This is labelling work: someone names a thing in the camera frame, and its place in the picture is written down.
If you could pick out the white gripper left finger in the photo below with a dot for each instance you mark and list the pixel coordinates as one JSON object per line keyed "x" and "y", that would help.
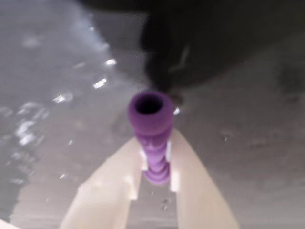
{"x": 104, "y": 190}

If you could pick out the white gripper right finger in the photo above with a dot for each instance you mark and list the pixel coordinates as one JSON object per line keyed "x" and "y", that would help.
{"x": 200, "y": 190}

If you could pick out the purple pen grip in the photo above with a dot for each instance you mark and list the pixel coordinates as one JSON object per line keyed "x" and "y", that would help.
{"x": 152, "y": 124}

